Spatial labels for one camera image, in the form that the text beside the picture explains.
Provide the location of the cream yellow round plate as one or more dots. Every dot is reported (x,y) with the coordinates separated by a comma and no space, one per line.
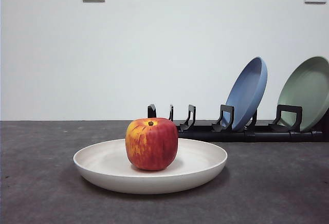
(102,175)

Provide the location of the blue round plate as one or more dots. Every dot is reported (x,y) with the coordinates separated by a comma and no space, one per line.
(248,93)

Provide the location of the red yellow apple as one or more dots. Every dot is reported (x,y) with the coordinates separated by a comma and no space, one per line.
(154,147)

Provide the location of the black plate rack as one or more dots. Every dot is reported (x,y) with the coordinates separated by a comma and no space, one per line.
(257,136)

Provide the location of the green round plate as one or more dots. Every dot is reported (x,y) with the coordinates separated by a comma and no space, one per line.
(306,88)

